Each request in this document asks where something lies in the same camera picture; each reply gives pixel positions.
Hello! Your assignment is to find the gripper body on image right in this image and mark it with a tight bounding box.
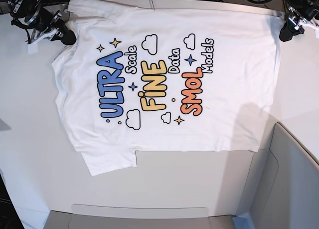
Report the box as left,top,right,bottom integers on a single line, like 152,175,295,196
286,6,319,36

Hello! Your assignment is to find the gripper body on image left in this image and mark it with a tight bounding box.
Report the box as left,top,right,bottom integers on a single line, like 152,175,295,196
26,9,65,43

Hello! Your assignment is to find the white printed t-shirt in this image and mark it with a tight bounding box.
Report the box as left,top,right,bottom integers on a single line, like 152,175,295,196
52,0,283,176

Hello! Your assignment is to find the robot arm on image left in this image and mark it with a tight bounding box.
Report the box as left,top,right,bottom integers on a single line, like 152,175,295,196
7,0,76,46

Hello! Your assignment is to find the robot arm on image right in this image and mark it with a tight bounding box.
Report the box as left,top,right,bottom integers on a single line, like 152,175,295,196
279,0,319,42

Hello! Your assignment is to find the grey side panel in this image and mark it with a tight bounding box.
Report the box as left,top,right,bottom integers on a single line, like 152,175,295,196
233,123,319,229

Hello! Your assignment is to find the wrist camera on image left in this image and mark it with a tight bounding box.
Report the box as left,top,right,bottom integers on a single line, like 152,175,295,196
26,42,38,54

